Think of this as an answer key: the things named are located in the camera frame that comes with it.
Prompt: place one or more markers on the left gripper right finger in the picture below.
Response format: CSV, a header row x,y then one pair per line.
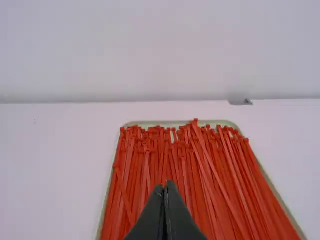
x,y
178,220

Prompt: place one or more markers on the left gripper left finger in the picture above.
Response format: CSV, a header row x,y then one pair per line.
x,y
150,220

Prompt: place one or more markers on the pale tray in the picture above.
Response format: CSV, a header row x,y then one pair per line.
x,y
150,123

